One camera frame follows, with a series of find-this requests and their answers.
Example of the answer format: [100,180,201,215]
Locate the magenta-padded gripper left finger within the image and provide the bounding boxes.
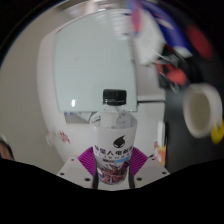
[56,146,98,190]

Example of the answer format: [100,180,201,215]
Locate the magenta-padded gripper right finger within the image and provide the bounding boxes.
[127,147,171,190]

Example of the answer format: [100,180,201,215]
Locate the clear black-capped drink bottle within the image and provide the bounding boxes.
[89,88,139,186]

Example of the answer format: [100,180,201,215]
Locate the small white rectangular block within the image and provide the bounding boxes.
[155,121,167,150]

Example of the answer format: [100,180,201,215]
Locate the red and black tool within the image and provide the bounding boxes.
[156,49,188,93]

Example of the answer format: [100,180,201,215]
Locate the large whiteboard on stand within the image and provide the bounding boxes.
[52,9,139,114]

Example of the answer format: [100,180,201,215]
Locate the red wall sign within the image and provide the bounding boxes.
[57,130,72,145]

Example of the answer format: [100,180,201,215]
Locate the grey wall pinboard with papers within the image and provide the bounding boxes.
[63,110,101,125]

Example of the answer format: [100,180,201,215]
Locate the white mug with yellow handle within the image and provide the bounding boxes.
[182,82,224,145]

